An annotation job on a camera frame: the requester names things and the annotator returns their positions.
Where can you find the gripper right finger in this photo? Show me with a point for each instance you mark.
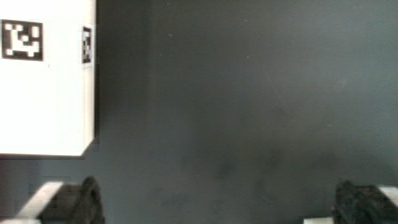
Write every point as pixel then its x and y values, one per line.
pixel 367 205

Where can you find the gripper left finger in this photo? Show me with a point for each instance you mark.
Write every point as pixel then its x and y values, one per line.
pixel 65 204

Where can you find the white cabinet top block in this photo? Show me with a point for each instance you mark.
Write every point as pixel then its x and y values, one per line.
pixel 47 76

